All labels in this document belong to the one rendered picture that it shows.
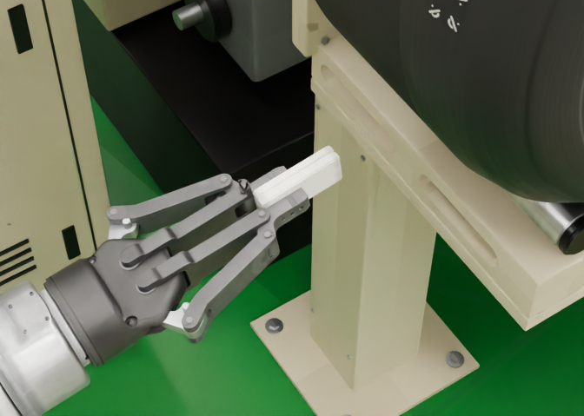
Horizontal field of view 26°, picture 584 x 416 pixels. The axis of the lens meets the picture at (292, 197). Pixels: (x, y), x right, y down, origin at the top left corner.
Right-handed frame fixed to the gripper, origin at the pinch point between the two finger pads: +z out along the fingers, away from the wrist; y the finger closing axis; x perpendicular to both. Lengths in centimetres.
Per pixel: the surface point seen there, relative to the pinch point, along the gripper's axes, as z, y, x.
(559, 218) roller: 19.6, -8.1, 13.6
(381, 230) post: 22, 27, 64
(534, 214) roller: 18.7, -5.9, 14.9
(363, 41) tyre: 9.1, 3.5, -6.8
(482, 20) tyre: 10.7, -8.6, -18.9
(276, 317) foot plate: 11, 45, 104
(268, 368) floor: 5, 38, 104
